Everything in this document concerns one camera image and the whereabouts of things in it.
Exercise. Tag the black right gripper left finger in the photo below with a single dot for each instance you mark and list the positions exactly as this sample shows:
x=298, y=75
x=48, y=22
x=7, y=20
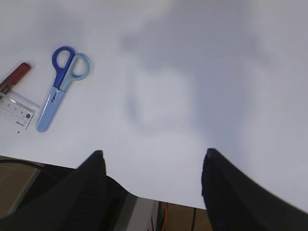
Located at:
x=77, y=203

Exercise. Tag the blue scissors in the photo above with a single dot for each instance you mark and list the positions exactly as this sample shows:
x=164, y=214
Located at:
x=65, y=76

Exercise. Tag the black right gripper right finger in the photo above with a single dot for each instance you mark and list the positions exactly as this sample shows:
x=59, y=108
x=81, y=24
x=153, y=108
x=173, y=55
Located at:
x=234, y=202

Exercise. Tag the clear plastic ruler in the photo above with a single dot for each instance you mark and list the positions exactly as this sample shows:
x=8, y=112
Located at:
x=18, y=109

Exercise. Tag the red marker pen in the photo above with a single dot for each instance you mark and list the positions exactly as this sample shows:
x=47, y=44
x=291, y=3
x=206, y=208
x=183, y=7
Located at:
x=15, y=77

